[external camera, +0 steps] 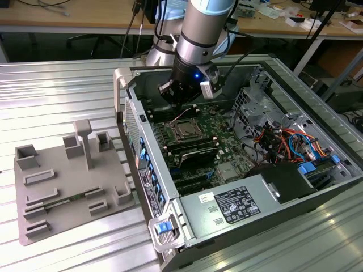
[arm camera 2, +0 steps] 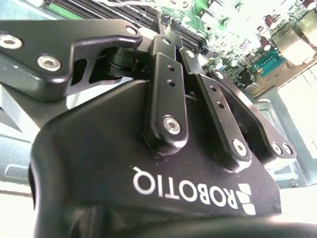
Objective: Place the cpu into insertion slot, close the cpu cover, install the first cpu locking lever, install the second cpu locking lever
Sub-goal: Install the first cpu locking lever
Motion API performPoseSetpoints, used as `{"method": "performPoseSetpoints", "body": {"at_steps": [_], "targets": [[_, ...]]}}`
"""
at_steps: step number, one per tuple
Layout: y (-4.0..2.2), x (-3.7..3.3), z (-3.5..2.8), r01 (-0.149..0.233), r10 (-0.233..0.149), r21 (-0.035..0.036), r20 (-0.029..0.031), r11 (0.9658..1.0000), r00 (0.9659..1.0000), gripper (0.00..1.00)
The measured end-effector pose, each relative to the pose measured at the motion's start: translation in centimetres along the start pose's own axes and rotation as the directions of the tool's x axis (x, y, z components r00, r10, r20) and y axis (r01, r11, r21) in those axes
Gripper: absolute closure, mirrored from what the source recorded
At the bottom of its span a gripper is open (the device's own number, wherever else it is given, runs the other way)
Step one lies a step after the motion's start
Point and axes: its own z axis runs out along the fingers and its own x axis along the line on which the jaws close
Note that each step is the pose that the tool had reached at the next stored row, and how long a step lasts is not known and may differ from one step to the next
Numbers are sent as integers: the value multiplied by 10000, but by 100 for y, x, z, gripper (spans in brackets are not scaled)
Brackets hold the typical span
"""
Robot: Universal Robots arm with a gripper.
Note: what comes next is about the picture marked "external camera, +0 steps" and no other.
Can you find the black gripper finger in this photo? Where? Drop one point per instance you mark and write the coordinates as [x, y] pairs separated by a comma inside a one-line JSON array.
[[170, 92], [190, 95]]

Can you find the silver Intel CPU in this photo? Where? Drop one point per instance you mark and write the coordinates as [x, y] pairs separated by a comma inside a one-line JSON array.
[[188, 129]]

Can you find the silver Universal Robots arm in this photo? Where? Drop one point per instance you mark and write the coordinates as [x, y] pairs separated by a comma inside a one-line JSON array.
[[198, 28]]

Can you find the green motherboard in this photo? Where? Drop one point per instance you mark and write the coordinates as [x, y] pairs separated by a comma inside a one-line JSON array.
[[224, 147]]

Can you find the black graphics card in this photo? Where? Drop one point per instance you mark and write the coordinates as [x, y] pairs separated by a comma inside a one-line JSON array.
[[198, 157]]

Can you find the perforated metal disk bay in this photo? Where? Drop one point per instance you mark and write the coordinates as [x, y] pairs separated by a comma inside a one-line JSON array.
[[255, 107]]

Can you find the grey open PC case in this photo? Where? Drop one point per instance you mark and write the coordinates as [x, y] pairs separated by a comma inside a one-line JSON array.
[[163, 158]]

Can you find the silver chipset heatsink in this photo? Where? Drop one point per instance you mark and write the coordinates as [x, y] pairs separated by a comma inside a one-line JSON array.
[[228, 172]]

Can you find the black chair base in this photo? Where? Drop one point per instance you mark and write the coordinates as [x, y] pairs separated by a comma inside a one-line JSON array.
[[97, 42]]

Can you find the long wooden desk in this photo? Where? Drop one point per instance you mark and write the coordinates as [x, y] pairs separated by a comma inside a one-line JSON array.
[[85, 15]]

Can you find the grey power supply unit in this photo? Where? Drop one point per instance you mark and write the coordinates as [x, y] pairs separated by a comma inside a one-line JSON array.
[[198, 209]]

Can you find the small white box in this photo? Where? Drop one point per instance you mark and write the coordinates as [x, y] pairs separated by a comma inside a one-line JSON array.
[[295, 22]]

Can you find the grey parts rack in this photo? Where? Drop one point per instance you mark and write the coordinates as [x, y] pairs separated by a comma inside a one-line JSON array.
[[71, 175]]

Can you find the blue case latch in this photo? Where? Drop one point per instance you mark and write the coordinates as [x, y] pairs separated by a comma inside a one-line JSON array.
[[162, 228]]

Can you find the green RAM stick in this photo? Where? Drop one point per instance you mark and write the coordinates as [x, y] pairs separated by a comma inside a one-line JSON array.
[[61, 202]]

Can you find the small blue plastic clip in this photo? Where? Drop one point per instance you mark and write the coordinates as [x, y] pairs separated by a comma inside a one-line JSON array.
[[336, 159]]

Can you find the brown cardboard box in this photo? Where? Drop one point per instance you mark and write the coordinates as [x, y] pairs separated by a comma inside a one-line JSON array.
[[354, 25]]

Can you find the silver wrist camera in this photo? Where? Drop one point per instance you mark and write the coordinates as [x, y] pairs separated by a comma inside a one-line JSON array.
[[207, 90]]

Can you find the black plastic duct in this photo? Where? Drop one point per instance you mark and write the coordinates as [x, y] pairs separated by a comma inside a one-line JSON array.
[[286, 178]]

